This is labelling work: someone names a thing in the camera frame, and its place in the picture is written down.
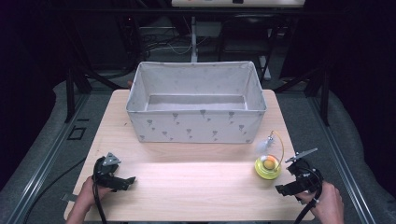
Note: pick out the white desk top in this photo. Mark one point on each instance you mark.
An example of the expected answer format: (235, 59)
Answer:
(236, 3)

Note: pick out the grey tape piece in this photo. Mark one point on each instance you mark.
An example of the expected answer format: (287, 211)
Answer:
(69, 197)

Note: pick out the metal floor rail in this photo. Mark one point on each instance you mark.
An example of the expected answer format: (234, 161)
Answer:
(342, 161)
(46, 158)

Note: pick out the black tape square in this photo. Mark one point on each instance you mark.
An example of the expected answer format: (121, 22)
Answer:
(76, 133)

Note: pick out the person's left hand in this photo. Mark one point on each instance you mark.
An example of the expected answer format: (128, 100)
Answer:
(93, 191)

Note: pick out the white desk leg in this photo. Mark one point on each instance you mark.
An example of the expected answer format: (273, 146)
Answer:
(194, 40)

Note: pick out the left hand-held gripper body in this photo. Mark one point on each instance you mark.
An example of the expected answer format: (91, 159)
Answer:
(106, 172)

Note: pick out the black metal stand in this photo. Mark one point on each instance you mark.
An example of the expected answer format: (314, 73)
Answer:
(314, 87)
(74, 90)

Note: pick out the black tape strip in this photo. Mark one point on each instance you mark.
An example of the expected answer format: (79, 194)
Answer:
(83, 119)

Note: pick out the yellow ball toy with feather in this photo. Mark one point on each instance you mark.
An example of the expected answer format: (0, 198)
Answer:
(267, 166)

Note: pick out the person's right hand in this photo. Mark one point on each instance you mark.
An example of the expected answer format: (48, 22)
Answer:
(327, 203)

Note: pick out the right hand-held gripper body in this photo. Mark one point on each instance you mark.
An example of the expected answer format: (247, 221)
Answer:
(305, 175)

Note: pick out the white patterned fabric storage box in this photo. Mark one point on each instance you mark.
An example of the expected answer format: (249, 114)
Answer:
(196, 105)

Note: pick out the black chair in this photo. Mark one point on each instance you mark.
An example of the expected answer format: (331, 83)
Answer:
(246, 34)

